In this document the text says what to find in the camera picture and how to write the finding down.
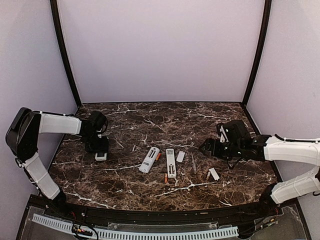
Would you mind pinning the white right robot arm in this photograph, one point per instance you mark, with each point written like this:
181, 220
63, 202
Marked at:
272, 148

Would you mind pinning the white remote with QR label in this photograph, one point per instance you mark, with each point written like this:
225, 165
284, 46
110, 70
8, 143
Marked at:
171, 163

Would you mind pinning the white remote with battery compartment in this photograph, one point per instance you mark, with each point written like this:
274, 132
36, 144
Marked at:
149, 160

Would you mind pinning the white battery cover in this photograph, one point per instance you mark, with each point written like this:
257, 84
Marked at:
180, 156
214, 174

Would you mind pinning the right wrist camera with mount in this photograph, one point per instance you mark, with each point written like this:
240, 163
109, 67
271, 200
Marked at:
232, 131

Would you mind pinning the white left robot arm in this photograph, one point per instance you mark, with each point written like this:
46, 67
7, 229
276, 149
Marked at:
22, 138

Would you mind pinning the black left rear frame post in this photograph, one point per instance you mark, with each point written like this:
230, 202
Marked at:
63, 52

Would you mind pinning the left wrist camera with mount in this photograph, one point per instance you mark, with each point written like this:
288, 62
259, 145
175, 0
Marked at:
99, 122

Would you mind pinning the white slotted cable duct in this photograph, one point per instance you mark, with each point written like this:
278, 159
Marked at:
118, 231

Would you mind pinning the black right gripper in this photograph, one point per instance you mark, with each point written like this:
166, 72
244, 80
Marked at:
209, 142

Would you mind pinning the black curved front rail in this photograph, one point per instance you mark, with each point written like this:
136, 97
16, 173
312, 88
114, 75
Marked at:
241, 214

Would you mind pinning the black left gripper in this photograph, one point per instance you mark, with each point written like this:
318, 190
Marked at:
103, 148

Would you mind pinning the orange battery of QR remote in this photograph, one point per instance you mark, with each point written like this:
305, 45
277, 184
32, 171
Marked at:
166, 178

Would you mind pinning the black right rear frame post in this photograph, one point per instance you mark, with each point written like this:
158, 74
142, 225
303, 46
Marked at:
258, 53

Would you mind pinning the white remote with green buttons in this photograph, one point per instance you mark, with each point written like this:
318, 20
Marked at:
101, 156

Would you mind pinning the black frame post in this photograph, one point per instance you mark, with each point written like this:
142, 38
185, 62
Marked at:
258, 53
63, 52

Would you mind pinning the clear handled screwdriver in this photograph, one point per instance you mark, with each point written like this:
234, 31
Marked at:
194, 168

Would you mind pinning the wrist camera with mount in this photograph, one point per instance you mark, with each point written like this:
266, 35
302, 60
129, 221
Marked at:
99, 122
232, 131

